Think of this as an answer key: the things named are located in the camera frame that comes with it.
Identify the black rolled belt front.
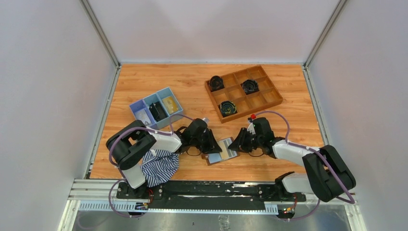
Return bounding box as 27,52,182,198
218,101,238,117

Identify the blue three-compartment organizer box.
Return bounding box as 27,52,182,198
129,87,184,130

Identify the black rolled belt back left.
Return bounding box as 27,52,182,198
208,76,224,92

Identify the aluminium front rail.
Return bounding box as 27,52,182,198
64,178,357,215

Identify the white card in organizer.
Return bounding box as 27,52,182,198
135,109,152,126

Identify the wooden nine-compartment tray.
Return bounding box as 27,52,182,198
204,65,283,123

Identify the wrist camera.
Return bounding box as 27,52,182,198
202,117,210,126
247,114,256,135

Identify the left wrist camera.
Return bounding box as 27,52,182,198
202,117,210,126

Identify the blue white striped cloth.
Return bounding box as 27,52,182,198
141,150,179,188

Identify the black card in organizer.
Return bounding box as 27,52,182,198
149,102,168,122

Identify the yellow card in organizer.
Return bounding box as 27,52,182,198
162,96,179,115

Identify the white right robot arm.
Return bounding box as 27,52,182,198
228,117,356,204

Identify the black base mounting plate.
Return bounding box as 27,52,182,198
114,180,306,211

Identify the black rolled belt centre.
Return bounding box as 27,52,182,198
241,79,259,95

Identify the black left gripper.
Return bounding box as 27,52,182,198
191,129,222,154

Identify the gold credit card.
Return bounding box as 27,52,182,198
218,137,239,161

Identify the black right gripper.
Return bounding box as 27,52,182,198
228,128,263,154

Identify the black rolled belt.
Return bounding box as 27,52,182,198
208,76,224,92
241,79,259,95
218,101,238,117

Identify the brown leather card holder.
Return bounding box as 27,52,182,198
201,137,240,166

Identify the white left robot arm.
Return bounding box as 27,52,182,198
106,118,222,199

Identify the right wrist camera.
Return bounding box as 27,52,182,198
247,114,256,135

